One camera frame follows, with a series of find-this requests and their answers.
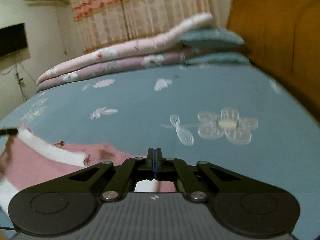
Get beige patterned curtain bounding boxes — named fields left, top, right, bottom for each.
left=70, top=0, right=211, bottom=54

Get blue pillow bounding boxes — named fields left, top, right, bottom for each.
left=180, top=29, right=245, bottom=49
left=185, top=52, right=249, bottom=65

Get black television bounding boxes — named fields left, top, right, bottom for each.
left=0, top=23, right=28, bottom=57

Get black hanging wall cables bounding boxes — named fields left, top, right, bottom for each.
left=0, top=55, right=38, bottom=103

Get blue upper pillow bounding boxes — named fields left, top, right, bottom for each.
left=180, top=29, right=245, bottom=49

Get pink floral folded quilt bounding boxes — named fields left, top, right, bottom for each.
left=36, top=12, right=213, bottom=85

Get mauve floral folded quilt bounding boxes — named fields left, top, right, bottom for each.
left=36, top=48, right=201, bottom=92

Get wooden headboard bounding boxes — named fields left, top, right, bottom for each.
left=226, top=0, right=319, bottom=120

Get blue floral bed sheet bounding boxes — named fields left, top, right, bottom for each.
left=1, top=65, right=319, bottom=239

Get pink and white knit sweater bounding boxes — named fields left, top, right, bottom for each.
left=0, top=127, right=176, bottom=214

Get blue lower pillow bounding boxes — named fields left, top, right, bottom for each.
left=185, top=52, right=249, bottom=65

